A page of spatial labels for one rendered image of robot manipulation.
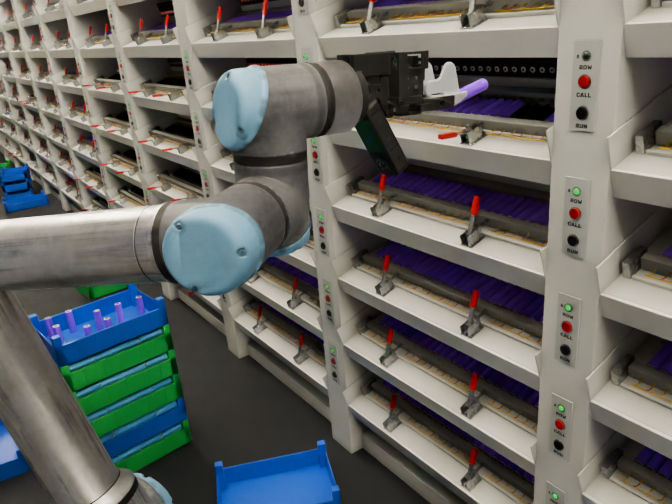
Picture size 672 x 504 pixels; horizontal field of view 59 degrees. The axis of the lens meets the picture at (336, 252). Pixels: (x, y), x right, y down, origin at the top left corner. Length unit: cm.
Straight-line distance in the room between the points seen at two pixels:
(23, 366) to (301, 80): 64
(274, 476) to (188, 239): 124
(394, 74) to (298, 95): 16
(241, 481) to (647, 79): 137
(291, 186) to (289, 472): 117
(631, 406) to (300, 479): 96
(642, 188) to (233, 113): 55
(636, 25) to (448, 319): 67
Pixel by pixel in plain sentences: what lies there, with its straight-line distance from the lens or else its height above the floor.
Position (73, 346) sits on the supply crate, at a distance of 166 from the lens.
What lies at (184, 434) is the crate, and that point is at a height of 3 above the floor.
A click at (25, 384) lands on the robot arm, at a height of 66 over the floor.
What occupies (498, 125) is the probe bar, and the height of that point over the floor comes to 96.
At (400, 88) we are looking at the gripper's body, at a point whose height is 107.
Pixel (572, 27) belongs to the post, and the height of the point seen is 112.
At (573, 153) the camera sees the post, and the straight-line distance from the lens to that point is 95.
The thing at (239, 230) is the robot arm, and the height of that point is 97.
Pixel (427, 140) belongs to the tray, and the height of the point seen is 93.
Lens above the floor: 115
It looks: 21 degrees down
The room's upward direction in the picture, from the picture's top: 5 degrees counter-clockwise
